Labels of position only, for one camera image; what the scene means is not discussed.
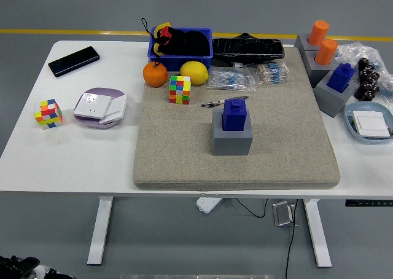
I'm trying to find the blue plastic bin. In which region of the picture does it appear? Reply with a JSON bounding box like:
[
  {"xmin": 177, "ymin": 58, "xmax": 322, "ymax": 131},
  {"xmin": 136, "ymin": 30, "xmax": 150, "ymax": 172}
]
[{"xmin": 147, "ymin": 26, "xmax": 214, "ymax": 74}]

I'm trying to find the clear bag of blue resistors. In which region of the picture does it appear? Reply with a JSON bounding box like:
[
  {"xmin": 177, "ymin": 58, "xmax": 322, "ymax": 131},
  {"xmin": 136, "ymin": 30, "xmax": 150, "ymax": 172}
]
[{"xmin": 207, "ymin": 66, "xmax": 257, "ymax": 93}]

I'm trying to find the purple plate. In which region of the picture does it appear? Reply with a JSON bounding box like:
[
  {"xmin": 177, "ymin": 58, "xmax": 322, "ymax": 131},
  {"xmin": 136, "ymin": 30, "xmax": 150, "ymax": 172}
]
[{"xmin": 72, "ymin": 87, "xmax": 127, "ymax": 130}]

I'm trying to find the white table leg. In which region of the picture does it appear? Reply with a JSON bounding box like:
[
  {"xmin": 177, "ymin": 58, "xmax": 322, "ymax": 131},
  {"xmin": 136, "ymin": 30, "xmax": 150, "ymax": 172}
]
[
  {"xmin": 302, "ymin": 198, "xmax": 333, "ymax": 268},
  {"xmin": 87, "ymin": 196, "xmax": 114, "ymax": 266}
]

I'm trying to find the black table control panel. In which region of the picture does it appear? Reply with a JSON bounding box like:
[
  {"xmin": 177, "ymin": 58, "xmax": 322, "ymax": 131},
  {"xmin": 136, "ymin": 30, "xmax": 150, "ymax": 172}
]
[{"xmin": 345, "ymin": 200, "xmax": 393, "ymax": 207}]

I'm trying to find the grey round-hole holder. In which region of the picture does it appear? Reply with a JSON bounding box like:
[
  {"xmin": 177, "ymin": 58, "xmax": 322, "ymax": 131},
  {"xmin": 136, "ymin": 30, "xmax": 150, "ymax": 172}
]
[
  {"xmin": 294, "ymin": 33, "xmax": 323, "ymax": 55},
  {"xmin": 302, "ymin": 50, "xmax": 338, "ymax": 88}
]

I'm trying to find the black keyboard in plastic wrap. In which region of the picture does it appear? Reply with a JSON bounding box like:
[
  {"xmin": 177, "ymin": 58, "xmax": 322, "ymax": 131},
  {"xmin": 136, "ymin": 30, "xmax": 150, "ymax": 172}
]
[{"xmin": 211, "ymin": 32, "xmax": 286, "ymax": 67}]

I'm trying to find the clear bag of mixed resistors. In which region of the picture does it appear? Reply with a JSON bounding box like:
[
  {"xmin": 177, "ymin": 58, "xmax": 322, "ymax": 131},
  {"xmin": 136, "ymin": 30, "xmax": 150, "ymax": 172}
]
[{"xmin": 251, "ymin": 61, "xmax": 291, "ymax": 85}]

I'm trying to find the black smartphone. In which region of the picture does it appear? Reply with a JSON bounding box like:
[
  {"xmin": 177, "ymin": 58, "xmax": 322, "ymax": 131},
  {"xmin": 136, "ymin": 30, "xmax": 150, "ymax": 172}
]
[{"xmin": 48, "ymin": 45, "xmax": 101, "ymax": 78}]

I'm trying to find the scrambled twisted rubik's cube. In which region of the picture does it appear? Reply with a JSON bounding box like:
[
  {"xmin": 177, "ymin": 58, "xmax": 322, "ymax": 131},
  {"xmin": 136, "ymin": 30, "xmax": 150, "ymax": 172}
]
[{"xmin": 33, "ymin": 98, "xmax": 64, "ymax": 130}]

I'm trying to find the white wall switch panel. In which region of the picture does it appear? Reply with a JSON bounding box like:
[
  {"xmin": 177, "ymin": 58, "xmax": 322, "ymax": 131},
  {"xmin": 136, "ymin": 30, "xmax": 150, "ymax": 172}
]
[
  {"xmin": 98, "ymin": 94, "xmax": 128, "ymax": 125},
  {"xmin": 352, "ymin": 110, "xmax": 391, "ymax": 138}
]

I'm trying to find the black silver pen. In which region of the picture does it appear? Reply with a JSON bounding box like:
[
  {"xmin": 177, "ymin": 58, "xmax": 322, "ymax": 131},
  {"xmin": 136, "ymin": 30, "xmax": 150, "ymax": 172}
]
[{"xmin": 201, "ymin": 95, "xmax": 249, "ymax": 108}]

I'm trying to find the grey square seal holder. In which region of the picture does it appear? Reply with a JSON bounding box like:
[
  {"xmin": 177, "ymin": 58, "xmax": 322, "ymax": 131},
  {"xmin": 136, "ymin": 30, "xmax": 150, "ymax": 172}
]
[
  {"xmin": 313, "ymin": 71, "xmax": 360, "ymax": 118},
  {"xmin": 211, "ymin": 107, "xmax": 254, "ymax": 156}
]

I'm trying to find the orange fruit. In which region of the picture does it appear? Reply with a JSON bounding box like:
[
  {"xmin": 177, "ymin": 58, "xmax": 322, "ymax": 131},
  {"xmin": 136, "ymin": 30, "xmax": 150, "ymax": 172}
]
[{"xmin": 142, "ymin": 61, "xmax": 169, "ymax": 88}]

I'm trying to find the crumpled clear plastic bag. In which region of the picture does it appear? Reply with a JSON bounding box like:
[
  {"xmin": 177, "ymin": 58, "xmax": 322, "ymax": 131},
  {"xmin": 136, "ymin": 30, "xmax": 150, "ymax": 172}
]
[{"xmin": 334, "ymin": 41, "xmax": 393, "ymax": 108}]

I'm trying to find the yellow red toy piece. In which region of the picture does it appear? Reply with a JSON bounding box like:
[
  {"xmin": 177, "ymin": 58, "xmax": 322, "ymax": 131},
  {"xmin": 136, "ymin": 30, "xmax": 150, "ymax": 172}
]
[{"xmin": 152, "ymin": 21, "xmax": 173, "ymax": 54}]

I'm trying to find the white wall socket panel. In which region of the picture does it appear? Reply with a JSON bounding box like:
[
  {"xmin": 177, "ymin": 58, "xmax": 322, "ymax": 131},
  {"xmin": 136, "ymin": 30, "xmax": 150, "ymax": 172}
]
[{"xmin": 73, "ymin": 93, "xmax": 113, "ymax": 122}]

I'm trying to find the light blue plate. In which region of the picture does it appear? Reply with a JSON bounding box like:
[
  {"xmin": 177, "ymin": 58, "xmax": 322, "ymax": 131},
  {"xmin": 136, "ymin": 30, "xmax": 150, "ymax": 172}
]
[{"xmin": 343, "ymin": 102, "xmax": 393, "ymax": 144}]

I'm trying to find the grey-brown mat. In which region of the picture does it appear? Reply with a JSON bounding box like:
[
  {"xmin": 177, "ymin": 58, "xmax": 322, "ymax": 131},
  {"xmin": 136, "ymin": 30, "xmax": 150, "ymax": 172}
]
[{"xmin": 133, "ymin": 47, "xmax": 341, "ymax": 191}]

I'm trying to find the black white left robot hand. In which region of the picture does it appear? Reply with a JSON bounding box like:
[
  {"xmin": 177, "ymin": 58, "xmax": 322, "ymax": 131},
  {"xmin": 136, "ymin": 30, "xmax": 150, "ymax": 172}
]
[{"xmin": 0, "ymin": 254, "xmax": 77, "ymax": 279}]

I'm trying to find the black power cable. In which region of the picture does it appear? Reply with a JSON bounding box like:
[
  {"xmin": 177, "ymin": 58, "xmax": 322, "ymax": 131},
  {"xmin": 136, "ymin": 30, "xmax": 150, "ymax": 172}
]
[{"xmin": 225, "ymin": 198, "xmax": 300, "ymax": 279}]

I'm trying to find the orange cylinder stamp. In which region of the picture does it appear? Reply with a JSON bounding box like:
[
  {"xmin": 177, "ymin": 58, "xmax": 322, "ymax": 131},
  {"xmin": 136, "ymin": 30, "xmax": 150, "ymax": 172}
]
[
  {"xmin": 315, "ymin": 39, "xmax": 338, "ymax": 66},
  {"xmin": 308, "ymin": 20, "xmax": 330, "ymax": 46}
]

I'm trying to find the yellow lemon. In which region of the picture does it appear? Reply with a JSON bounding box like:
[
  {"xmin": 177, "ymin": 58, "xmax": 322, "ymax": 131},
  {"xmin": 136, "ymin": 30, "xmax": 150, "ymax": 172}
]
[{"xmin": 179, "ymin": 60, "xmax": 209, "ymax": 85}]

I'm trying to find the white power strip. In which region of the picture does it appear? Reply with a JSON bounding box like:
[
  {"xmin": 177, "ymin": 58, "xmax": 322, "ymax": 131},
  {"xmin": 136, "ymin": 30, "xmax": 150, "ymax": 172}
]
[{"xmin": 196, "ymin": 197, "xmax": 222, "ymax": 214}]

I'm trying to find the blue seal stamp block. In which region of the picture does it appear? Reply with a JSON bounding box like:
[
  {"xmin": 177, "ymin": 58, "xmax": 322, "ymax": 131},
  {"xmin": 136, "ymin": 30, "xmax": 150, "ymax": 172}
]
[
  {"xmin": 221, "ymin": 98, "xmax": 249, "ymax": 132},
  {"xmin": 325, "ymin": 63, "xmax": 356, "ymax": 94}
]

